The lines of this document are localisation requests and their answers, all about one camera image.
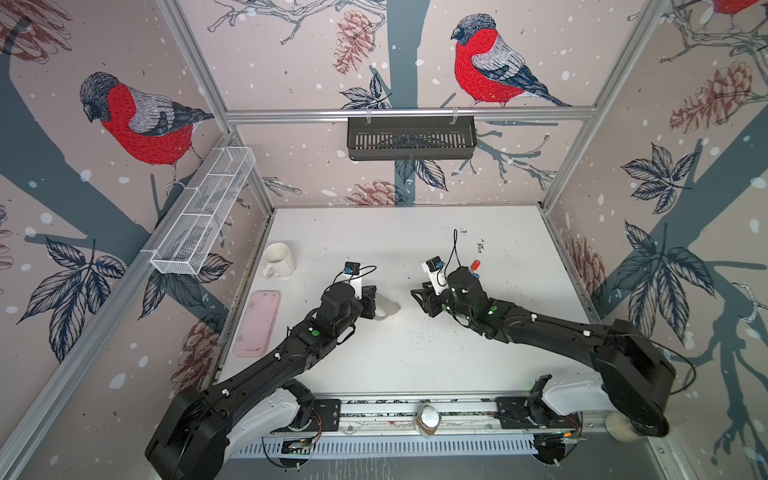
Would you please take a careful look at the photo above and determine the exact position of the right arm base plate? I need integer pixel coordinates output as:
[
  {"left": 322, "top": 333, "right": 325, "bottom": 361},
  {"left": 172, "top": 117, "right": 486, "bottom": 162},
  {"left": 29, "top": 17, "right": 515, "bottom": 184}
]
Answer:
[{"left": 495, "top": 396, "right": 581, "bottom": 430}]

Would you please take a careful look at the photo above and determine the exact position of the pink rectangular tray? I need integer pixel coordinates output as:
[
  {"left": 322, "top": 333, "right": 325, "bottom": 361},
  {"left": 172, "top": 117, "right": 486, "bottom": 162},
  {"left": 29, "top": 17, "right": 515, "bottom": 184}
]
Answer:
[{"left": 232, "top": 290, "right": 281, "bottom": 358}]

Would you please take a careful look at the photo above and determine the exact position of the white wire mesh basket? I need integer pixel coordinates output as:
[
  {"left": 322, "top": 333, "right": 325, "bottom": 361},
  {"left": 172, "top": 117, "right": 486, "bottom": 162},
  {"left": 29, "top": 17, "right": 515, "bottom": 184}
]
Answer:
[{"left": 150, "top": 146, "right": 255, "bottom": 275}]

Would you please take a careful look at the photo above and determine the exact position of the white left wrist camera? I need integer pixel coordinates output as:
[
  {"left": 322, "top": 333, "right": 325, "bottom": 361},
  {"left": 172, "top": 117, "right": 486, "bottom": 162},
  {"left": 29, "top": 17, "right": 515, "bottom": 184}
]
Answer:
[{"left": 342, "top": 261, "right": 362, "bottom": 300}]

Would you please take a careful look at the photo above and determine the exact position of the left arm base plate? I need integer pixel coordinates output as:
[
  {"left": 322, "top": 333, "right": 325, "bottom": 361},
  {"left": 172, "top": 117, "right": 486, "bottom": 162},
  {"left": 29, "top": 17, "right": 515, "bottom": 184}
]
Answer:
[{"left": 281, "top": 399, "right": 341, "bottom": 433}]

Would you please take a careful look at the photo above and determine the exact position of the white ceramic mug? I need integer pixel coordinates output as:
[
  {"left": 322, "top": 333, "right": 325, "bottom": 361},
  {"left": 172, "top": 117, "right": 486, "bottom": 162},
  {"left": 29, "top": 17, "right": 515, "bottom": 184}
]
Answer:
[{"left": 262, "top": 242, "right": 296, "bottom": 279}]

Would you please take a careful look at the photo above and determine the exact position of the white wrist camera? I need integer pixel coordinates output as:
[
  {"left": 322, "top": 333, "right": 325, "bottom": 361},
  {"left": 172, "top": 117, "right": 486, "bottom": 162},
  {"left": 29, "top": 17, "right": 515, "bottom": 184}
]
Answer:
[
  {"left": 422, "top": 256, "right": 448, "bottom": 295},
  {"left": 342, "top": 261, "right": 362, "bottom": 300}
]

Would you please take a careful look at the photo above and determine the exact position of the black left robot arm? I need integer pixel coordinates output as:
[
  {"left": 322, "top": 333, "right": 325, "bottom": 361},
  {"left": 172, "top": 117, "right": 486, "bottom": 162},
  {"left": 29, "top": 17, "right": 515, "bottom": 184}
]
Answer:
[{"left": 145, "top": 283, "right": 377, "bottom": 479}]

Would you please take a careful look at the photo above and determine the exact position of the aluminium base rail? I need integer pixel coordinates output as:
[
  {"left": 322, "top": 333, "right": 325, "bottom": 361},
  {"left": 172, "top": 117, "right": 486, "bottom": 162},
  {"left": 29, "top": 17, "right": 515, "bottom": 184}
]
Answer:
[{"left": 172, "top": 393, "right": 655, "bottom": 439}]

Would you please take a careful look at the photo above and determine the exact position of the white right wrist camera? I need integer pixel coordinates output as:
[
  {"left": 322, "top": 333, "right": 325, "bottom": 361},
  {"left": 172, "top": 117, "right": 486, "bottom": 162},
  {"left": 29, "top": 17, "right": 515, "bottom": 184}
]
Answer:
[{"left": 422, "top": 256, "right": 448, "bottom": 295}]

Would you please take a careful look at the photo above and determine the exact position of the black slotted wall basket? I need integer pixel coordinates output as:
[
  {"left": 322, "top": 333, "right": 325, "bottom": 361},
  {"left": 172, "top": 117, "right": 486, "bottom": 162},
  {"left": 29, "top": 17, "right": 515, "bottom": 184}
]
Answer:
[{"left": 347, "top": 116, "right": 477, "bottom": 161}]

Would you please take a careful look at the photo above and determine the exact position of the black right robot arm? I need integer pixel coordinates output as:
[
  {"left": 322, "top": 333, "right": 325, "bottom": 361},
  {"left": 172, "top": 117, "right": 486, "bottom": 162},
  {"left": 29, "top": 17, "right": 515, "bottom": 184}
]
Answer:
[{"left": 410, "top": 267, "right": 676, "bottom": 437}]

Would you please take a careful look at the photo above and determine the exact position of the tape roll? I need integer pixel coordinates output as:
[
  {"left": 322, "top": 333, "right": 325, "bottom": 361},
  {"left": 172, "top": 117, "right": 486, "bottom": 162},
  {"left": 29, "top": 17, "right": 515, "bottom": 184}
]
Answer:
[{"left": 605, "top": 411, "right": 642, "bottom": 443}]

